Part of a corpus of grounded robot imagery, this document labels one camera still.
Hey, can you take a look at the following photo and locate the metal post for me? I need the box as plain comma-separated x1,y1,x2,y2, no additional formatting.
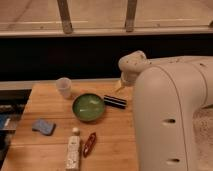
125,0,137,32
57,0,73,34

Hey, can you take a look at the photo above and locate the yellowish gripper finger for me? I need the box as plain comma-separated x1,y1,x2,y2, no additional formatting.
115,85,124,92

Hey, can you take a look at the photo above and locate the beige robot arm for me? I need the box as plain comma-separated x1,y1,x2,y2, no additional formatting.
117,50,213,171

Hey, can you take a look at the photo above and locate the left metal post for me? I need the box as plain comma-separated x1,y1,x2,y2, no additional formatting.
57,0,73,34

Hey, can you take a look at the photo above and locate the right metal post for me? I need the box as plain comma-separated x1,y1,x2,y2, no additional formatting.
125,0,137,32

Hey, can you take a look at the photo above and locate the green bowl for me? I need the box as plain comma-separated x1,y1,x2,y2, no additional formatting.
72,93,105,122

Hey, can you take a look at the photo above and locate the black striped block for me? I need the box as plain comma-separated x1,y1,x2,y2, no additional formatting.
104,95,127,109

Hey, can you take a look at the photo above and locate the white speckled bottle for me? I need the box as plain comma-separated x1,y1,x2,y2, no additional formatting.
66,127,81,171

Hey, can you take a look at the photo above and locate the blue sponge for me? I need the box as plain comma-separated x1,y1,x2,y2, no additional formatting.
32,119,56,136

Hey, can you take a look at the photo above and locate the white ceramic cup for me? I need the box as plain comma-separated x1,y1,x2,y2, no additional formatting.
56,77,71,99

